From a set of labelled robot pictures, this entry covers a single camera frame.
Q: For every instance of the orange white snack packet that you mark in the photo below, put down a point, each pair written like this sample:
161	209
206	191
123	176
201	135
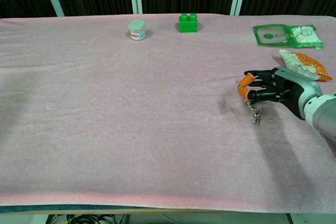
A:
309	64

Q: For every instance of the pink table cloth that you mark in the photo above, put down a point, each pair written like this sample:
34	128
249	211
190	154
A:
105	116

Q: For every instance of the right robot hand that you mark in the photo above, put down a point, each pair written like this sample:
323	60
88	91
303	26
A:
288	87

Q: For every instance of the green toy brick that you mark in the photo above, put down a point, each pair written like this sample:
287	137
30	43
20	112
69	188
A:
187	24

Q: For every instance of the green white snack packet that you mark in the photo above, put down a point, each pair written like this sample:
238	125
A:
286	35

